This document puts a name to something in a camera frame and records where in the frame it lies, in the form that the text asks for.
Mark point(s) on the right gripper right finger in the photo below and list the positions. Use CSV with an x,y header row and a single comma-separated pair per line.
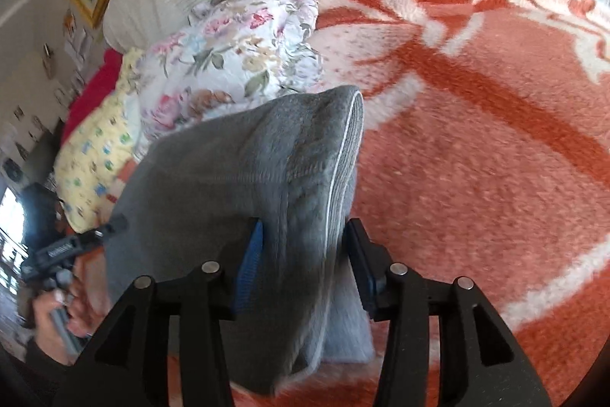
x,y
370,263

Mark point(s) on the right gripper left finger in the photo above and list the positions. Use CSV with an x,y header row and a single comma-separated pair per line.
x,y
249,253

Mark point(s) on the grey fleece pants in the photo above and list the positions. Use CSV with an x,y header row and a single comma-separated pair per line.
x,y
290,163

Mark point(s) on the black sleeve left forearm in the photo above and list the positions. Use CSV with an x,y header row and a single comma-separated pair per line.
x,y
33,381

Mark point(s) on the person's left hand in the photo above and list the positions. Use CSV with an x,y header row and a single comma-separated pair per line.
x,y
85,300

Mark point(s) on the yellow cartoon print pillow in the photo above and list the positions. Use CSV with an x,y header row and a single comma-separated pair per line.
x,y
96,152

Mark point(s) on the red pillow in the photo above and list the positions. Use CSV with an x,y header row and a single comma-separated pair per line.
x,y
101,85

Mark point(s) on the orange white floral blanket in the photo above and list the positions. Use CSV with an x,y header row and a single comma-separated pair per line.
x,y
486,153

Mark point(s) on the floral ruffled pillow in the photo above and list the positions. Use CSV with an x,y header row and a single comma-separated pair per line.
x,y
231,56

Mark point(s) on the wall posters and papers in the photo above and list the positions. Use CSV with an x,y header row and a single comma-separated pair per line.
x,y
36,75

